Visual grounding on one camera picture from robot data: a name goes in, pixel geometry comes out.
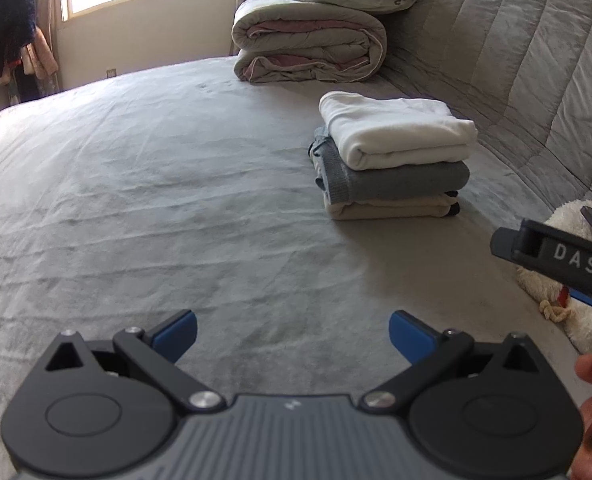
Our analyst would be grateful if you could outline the grey bed sheet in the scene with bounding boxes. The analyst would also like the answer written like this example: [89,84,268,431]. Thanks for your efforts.
[0,58,592,479]

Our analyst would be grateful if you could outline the folded grey sweater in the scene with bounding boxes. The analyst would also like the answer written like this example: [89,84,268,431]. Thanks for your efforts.
[308,128,471,205]

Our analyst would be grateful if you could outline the grey window curtain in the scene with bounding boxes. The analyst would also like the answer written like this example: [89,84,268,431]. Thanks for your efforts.
[28,0,65,91]

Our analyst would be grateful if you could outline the person right hand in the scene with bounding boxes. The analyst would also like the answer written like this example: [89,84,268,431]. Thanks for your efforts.
[569,354,592,480]

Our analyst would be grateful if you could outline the folded grey pink duvet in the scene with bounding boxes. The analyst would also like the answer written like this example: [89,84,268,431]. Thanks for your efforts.
[231,0,387,84]

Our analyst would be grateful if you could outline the folded cream garment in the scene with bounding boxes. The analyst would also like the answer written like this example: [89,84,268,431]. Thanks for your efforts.
[324,194,454,221]

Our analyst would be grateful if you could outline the folded black garment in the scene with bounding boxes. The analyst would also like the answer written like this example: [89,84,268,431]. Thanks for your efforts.
[446,191,461,218]

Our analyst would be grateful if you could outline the white plush toy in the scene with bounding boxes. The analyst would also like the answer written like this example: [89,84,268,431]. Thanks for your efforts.
[515,199,592,356]

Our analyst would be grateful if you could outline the cream Pooh t-shirt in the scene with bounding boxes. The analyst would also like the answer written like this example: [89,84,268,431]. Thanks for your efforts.
[319,91,478,171]

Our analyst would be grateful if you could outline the hanging dark clothes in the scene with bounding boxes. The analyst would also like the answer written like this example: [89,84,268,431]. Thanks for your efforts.
[0,0,61,103]

